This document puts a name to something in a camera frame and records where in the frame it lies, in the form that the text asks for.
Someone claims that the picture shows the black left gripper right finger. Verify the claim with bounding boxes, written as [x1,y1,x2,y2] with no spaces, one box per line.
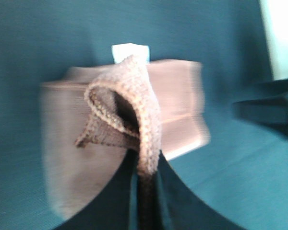
[156,153,240,230]

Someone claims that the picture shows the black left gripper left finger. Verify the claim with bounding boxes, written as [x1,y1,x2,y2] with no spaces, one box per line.
[55,150,139,230]

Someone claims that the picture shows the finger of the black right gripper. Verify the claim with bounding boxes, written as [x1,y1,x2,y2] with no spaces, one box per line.
[231,74,288,144]

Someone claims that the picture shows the brown microfibre towel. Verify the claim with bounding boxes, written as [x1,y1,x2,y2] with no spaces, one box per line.
[41,44,210,220]

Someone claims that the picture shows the black table cloth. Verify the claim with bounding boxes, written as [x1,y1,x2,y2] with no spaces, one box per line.
[0,0,288,230]

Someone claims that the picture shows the white plastic bin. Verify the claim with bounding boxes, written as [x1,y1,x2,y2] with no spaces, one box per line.
[259,0,288,80]

